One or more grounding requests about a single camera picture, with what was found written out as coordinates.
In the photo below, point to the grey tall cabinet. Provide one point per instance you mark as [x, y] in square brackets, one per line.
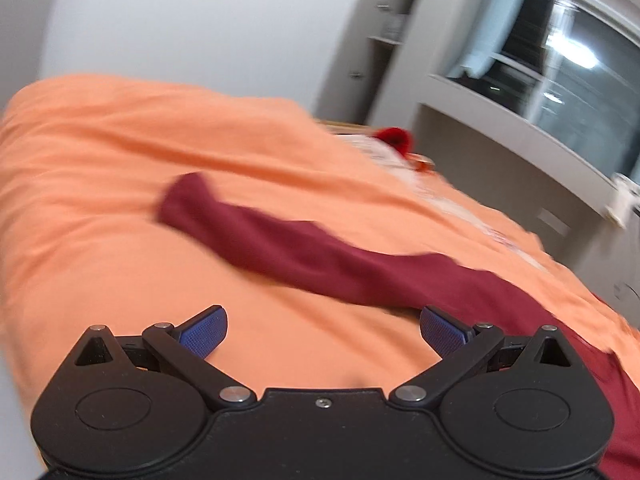
[360, 40]

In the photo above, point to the maroon sweatshirt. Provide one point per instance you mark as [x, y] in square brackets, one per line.
[310, 255]

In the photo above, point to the white cloth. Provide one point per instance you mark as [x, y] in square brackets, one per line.
[624, 200]

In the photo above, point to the white wall socket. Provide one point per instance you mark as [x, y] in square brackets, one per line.
[554, 220]

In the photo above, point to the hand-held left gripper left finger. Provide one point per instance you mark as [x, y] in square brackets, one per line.
[204, 335]

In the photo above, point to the red plush toy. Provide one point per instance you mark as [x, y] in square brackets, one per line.
[395, 137]

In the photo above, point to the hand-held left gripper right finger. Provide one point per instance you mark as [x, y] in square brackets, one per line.
[441, 334]

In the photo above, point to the light blue curtain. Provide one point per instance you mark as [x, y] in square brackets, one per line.
[495, 15]

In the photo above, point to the window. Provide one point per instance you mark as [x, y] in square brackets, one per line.
[565, 65]

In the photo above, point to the grey window sill desk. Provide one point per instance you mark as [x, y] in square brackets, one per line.
[520, 160]

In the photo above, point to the white printed pillow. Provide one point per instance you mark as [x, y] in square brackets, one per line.
[425, 185]

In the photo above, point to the orange blanket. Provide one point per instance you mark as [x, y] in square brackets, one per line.
[100, 185]

